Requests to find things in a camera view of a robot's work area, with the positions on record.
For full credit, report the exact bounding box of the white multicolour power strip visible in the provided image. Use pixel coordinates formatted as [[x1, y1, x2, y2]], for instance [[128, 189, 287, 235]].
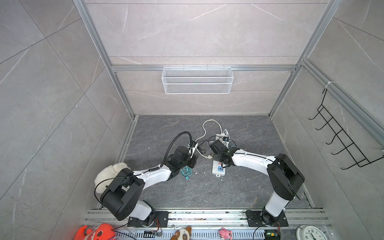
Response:
[[195, 119, 226, 177]]

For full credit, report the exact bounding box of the white charger with black cable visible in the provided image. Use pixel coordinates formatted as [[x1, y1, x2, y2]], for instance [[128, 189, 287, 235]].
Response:
[[197, 134, 232, 155]]

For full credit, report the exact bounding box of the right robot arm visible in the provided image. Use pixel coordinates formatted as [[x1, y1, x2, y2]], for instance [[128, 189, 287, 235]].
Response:
[[209, 140, 305, 226]]

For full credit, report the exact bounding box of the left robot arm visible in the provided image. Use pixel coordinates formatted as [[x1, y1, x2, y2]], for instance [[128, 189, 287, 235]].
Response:
[[94, 131, 198, 226]]

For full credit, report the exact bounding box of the brown white plush puppy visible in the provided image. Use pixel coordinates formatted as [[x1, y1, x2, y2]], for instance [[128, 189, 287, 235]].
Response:
[[171, 226, 192, 240]]

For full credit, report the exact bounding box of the white plush dog toy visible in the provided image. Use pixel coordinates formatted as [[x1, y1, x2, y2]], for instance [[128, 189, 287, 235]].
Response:
[[95, 163, 130, 194]]

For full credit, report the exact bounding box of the pink plush toy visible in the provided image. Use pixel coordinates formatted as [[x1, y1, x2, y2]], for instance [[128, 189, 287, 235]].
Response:
[[219, 227, 233, 240]]

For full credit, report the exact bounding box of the red plush toy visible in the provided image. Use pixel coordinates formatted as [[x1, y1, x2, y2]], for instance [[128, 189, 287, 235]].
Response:
[[74, 223, 116, 240]]

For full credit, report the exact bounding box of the white analog clock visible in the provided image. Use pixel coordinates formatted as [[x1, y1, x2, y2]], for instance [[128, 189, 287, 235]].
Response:
[[296, 225, 328, 240]]

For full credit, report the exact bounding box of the teal cable bundle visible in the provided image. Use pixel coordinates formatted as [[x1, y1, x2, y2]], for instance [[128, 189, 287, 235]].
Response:
[[179, 165, 194, 182]]

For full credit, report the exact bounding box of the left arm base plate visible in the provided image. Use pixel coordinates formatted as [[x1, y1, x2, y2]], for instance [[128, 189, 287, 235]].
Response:
[[128, 211, 169, 228]]

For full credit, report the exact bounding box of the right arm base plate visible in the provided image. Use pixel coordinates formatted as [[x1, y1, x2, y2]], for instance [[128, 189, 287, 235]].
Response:
[[245, 210, 289, 227]]

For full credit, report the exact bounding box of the white wire mesh basket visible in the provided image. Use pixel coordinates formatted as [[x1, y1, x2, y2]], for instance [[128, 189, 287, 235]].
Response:
[[162, 67, 234, 95]]

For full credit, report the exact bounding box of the black wire hook rack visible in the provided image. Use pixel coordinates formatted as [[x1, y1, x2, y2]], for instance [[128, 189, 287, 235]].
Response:
[[308, 89, 384, 171]]

